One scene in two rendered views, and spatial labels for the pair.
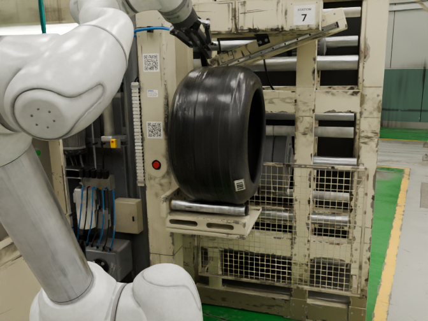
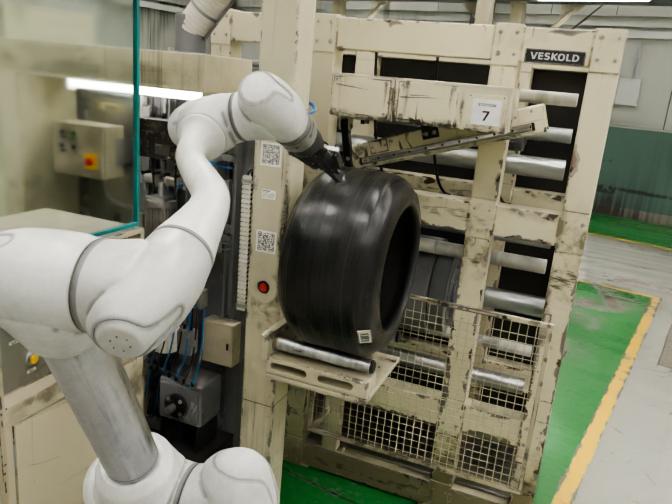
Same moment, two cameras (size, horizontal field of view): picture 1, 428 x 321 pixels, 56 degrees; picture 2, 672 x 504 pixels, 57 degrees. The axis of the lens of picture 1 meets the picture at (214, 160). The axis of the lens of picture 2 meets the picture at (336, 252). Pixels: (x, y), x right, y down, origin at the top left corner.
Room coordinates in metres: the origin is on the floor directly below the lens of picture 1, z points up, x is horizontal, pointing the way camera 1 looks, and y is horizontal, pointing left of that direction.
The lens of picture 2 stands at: (-0.22, -0.10, 1.76)
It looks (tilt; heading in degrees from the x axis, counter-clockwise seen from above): 16 degrees down; 4
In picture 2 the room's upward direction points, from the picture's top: 5 degrees clockwise
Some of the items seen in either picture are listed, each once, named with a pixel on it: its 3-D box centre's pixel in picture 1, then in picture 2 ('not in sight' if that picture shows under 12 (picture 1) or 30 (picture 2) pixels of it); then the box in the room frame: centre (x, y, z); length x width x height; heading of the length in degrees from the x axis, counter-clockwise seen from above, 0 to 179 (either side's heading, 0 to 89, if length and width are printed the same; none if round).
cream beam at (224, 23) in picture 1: (256, 18); (424, 102); (2.02, -0.22, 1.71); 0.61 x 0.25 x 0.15; 73
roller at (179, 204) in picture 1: (207, 207); (323, 354); (1.63, 0.03, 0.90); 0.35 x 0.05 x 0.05; 73
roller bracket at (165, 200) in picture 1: (180, 194); (291, 327); (1.82, 0.16, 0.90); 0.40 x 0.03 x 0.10; 163
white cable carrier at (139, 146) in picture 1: (141, 134); (248, 243); (1.82, 0.33, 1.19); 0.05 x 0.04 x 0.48; 163
